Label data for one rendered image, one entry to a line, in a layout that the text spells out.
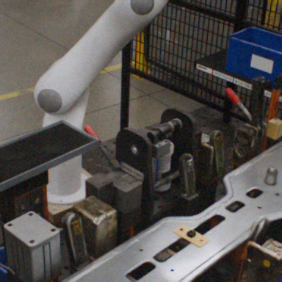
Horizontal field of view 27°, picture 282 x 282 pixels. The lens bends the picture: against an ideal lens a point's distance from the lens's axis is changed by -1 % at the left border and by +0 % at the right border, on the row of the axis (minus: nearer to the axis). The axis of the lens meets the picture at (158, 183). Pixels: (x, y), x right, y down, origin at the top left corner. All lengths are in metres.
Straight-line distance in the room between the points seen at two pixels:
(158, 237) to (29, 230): 0.32
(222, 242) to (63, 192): 0.66
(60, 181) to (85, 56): 0.43
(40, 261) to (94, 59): 0.62
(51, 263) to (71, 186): 0.64
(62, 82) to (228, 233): 0.61
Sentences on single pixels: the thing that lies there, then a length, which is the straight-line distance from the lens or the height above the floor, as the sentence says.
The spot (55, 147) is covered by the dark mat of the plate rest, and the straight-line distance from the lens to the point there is 1.39.
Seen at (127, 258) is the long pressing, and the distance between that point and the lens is 1.31.
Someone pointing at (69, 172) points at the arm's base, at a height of 0.88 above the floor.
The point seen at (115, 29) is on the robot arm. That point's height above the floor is 1.35.
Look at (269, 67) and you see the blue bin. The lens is 2.10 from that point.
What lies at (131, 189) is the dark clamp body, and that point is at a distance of 1.39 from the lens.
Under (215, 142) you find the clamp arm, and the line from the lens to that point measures 1.60.
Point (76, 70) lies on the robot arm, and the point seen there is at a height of 1.23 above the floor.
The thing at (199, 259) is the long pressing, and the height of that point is 1.00.
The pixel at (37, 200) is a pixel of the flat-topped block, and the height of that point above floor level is 1.05.
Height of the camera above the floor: 1.86
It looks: 34 degrees down
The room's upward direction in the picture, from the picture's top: 4 degrees clockwise
